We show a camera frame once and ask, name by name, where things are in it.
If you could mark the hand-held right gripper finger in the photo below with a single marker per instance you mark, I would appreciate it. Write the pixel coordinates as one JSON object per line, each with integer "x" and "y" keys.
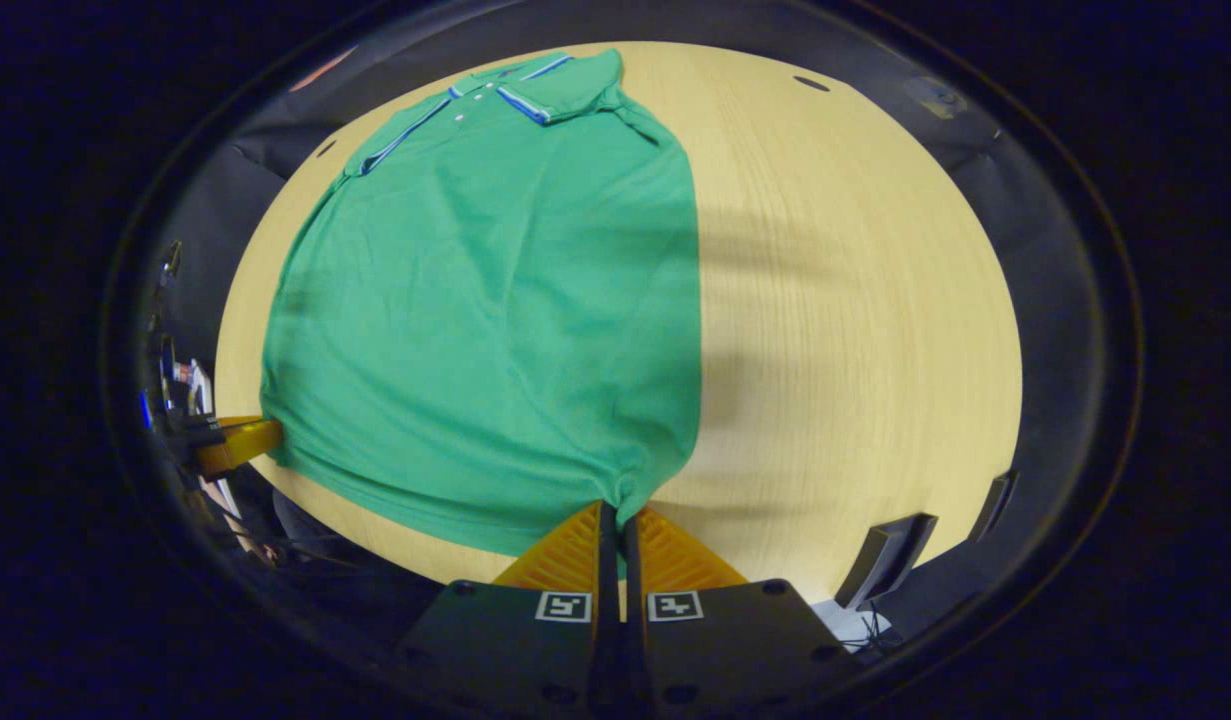
{"x": 632, "y": 580}
{"x": 608, "y": 580}

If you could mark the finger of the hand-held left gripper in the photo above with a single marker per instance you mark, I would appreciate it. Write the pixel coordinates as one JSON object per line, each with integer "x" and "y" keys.
{"x": 240, "y": 443}

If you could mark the green T-shirt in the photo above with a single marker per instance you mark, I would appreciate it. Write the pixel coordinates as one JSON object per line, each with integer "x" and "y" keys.
{"x": 495, "y": 320}

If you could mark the black upright panel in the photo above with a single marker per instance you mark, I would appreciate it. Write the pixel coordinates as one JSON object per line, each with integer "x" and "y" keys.
{"x": 993, "y": 505}

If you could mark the black backdrop cloth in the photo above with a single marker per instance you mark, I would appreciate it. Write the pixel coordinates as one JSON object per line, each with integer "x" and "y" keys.
{"x": 275, "y": 135}

